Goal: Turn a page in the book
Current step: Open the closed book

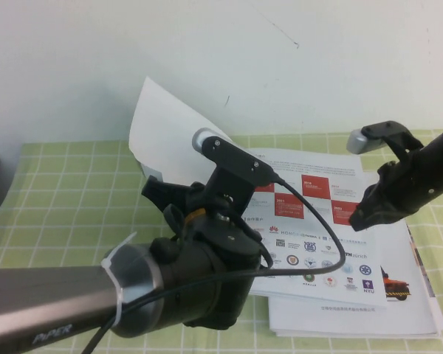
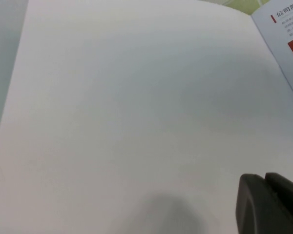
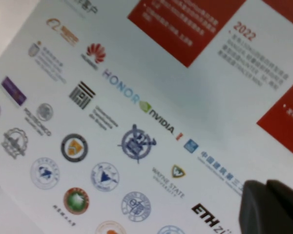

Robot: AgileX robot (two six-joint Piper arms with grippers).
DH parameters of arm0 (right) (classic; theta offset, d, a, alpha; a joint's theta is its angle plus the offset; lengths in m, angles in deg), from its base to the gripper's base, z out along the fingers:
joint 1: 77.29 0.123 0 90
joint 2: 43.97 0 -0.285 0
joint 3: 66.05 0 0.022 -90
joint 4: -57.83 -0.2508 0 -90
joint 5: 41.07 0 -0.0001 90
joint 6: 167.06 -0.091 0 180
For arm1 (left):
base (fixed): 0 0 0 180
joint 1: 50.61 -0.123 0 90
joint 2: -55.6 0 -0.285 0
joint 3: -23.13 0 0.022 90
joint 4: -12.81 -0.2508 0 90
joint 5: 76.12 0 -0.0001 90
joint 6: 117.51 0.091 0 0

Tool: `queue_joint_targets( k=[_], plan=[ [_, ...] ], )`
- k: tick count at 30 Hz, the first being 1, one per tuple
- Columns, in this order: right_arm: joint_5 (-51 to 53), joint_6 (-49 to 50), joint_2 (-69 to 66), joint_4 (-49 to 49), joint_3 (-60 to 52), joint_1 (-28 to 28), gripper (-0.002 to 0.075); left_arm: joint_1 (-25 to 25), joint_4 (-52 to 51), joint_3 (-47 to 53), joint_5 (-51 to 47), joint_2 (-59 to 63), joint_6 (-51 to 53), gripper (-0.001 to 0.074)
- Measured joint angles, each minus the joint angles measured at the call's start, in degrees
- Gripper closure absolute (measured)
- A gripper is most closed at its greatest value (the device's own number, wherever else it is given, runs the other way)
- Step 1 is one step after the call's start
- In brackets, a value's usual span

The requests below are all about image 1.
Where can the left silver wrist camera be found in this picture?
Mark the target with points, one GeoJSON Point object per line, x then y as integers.
{"type": "Point", "coordinates": [236, 162]}

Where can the right dark robot arm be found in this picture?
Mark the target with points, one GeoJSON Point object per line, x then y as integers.
{"type": "Point", "coordinates": [439, 166]}

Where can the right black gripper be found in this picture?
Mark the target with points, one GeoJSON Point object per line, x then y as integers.
{"type": "Point", "coordinates": [402, 195]}

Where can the AgileX robot brochure book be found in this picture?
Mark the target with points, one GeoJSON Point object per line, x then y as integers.
{"type": "Point", "coordinates": [317, 239]}

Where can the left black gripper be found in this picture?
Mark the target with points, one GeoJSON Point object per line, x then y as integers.
{"type": "Point", "coordinates": [225, 239]}

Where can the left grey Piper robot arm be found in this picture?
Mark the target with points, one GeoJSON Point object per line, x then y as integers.
{"type": "Point", "coordinates": [59, 291]}

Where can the green checkered tablecloth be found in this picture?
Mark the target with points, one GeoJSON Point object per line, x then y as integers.
{"type": "Point", "coordinates": [59, 203]}

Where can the white zip tie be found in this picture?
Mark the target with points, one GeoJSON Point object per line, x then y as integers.
{"type": "Point", "coordinates": [116, 273]}

